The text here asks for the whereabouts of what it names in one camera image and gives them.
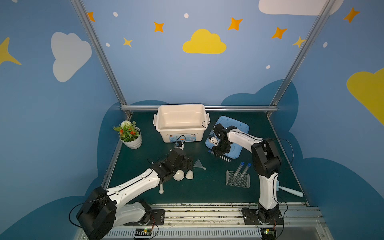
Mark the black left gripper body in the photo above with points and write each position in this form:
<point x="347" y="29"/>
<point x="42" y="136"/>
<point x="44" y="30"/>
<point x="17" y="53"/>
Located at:
<point x="184" y="162"/>

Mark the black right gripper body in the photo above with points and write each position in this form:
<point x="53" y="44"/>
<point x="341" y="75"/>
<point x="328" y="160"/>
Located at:
<point x="220" y="148"/>

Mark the test tube blue cap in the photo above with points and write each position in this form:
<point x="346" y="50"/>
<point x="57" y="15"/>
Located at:
<point x="221" y="157"/>
<point x="245" y="170"/>
<point x="237" y="172"/>

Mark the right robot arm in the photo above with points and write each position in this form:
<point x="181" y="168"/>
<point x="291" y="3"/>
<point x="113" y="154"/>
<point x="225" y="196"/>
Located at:
<point x="265" y="156"/>

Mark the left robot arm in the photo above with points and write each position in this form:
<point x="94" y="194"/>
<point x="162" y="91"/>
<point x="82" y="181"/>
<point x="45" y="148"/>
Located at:
<point x="106" y="209"/>

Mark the white mortar bowl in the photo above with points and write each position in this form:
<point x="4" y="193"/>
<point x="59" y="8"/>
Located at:
<point x="179" y="175"/>

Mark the small white cup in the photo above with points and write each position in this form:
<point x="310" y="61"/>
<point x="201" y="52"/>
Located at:
<point x="189" y="175"/>

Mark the white pestle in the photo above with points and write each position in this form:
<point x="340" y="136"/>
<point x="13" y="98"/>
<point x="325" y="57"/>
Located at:
<point x="161" y="190"/>

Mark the white plastic storage bin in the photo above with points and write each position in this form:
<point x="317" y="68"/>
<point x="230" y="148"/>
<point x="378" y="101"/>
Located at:
<point x="188" y="124"/>

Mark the clear acrylic test tube rack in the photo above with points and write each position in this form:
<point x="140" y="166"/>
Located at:
<point x="238" y="181"/>

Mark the potted plant white pot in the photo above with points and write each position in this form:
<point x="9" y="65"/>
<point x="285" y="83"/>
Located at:
<point x="129" y="134"/>

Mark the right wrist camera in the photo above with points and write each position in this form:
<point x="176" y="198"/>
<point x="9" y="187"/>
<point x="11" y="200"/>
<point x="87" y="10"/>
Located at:
<point x="212" y="139"/>

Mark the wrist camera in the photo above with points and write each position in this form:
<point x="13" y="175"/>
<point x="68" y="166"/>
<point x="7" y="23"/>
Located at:
<point x="212" y="139"/>
<point x="179" y="144"/>

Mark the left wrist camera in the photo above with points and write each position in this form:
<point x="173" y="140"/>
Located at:
<point x="179" y="144"/>

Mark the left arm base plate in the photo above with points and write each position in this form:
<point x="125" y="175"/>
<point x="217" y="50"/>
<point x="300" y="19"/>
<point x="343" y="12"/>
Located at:
<point x="156" y="217"/>

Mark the aluminium frame rail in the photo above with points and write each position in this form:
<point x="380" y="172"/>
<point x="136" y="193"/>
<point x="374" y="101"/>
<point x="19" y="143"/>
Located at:
<point x="203" y="107"/>

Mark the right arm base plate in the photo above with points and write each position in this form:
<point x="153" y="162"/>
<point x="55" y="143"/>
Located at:
<point x="262" y="216"/>

